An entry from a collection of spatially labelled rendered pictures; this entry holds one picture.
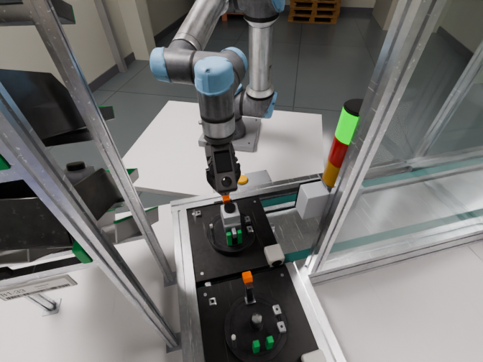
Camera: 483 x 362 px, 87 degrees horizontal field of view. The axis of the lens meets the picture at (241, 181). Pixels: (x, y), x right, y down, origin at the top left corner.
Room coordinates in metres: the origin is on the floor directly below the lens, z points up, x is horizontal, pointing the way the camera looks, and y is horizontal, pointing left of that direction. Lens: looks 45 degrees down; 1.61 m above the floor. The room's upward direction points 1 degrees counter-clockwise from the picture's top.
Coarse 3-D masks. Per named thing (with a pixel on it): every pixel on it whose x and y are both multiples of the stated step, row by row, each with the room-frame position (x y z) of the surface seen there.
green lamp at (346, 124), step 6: (342, 108) 0.36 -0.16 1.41; (342, 114) 0.35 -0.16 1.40; (348, 114) 0.34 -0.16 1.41; (342, 120) 0.34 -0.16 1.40; (348, 120) 0.33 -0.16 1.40; (354, 120) 0.33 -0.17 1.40; (342, 126) 0.34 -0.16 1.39; (348, 126) 0.33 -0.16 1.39; (354, 126) 0.32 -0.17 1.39; (336, 132) 0.35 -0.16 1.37; (342, 132) 0.33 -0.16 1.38; (348, 132) 0.33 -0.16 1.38; (342, 138) 0.33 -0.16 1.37; (348, 138) 0.33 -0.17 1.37; (348, 144) 0.33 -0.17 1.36
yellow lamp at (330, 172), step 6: (330, 162) 0.34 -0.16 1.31; (324, 168) 0.36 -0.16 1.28; (330, 168) 0.34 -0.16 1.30; (336, 168) 0.33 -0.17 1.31; (324, 174) 0.35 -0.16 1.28; (330, 174) 0.33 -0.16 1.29; (336, 174) 0.33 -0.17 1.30; (324, 180) 0.34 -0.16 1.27; (330, 180) 0.33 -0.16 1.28; (330, 186) 0.33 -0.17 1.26
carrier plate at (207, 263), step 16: (208, 208) 0.51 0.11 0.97; (240, 208) 0.51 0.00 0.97; (256, 208) 0.51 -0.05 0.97; (192, 224) 0.45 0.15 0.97; (256, 224) 0.45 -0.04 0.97; (192, 240) 0.40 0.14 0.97; (256, 240) 0.39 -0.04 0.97; (272, 240) 0.39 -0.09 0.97; (192, 256) 0.35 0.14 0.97; (208, 256) 0.34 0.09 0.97; (224, 256) 0.34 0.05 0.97; (240, 256) 0.34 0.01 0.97; (256, 256) 0.34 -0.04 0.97; (208, 272) 0.30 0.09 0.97; (224, 272) 0.30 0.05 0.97; (240, 272) 0.30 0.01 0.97
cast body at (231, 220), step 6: (228, 204) 0.43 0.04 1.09; (234, 204) 0.43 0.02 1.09; (222, 210) 0.41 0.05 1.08; (228, 210) 0.40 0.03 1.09; (234, 210) 0.41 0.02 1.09; (222, 216) 0.41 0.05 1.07; (228, 216) 0.39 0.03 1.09; (234, 216) 0.39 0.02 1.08; (228, 222) 0.39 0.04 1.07; (234, 222) 0.39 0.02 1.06; (240, 222) 0.40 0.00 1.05; (228, 228) 0.38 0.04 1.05; (234, 228) 0.38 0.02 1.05; (240, 228) 0.39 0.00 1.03; (234, 234) 0.37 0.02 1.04
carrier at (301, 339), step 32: (224, 288) 0.26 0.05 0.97; (256, 288) 0.26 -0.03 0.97; (288, 288) 0.26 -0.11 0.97; (224, 320) 0.18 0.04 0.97; (256, 320) 0.16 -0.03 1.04; (288, 320) 0.18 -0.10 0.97; (224, 352) 0.12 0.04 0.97; (256, 352) 0.12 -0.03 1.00; (288, 352) 0.12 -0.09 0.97; (320, 352) 0.12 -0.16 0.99
